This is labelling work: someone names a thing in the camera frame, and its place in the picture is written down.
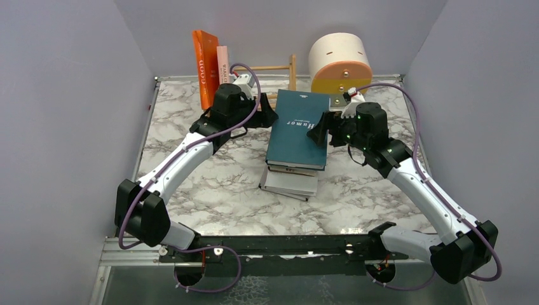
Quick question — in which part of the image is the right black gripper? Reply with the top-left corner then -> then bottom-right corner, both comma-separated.
307,110 -> 370,153

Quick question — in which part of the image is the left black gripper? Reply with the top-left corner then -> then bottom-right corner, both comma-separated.
228,93 -> 277,130

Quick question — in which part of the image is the teal Humor book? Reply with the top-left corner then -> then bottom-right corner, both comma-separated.
266,90 -> 330,171

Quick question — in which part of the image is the white rose Designer Fate book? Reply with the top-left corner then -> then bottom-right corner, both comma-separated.
216,46 -> 230,85

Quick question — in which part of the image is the orange Fashion Show book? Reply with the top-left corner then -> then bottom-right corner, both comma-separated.
191,30 -> 220,111

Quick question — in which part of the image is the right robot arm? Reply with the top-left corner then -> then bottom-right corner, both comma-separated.
307,102 -> 498,284

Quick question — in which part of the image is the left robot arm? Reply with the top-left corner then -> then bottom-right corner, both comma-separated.
114,83 -> 278,261

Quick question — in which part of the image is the grey book with plant cover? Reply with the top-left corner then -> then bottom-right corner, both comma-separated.
268,165 -> 318,177

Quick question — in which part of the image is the wooden book rack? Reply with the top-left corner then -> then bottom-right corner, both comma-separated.
231,53 -> 297,107

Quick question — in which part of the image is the bottom grey white book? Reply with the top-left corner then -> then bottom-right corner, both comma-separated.
259,166 -> 318,201

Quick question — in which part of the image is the round cream drawer cabinet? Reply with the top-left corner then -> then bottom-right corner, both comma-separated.
308,32 -> 373,108

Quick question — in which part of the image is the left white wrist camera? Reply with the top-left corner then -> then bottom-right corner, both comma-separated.
232,74 -> 259,101

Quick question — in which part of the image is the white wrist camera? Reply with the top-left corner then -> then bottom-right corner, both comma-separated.
341,87 -> 365,119
232,74 -> 259,101

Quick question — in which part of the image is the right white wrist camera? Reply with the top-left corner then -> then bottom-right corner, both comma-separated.
341,87 -> 365,119

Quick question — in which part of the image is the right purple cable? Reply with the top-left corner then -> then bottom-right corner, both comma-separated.
355,82 -> 503,282

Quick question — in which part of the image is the purple cable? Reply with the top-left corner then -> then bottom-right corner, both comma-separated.
118,63 -> 263,251
355,82 -> 503,282

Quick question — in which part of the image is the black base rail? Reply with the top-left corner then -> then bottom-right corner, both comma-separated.
159,234 -> 408,278

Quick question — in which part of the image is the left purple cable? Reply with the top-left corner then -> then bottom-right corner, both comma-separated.
118,63 -> 263,251

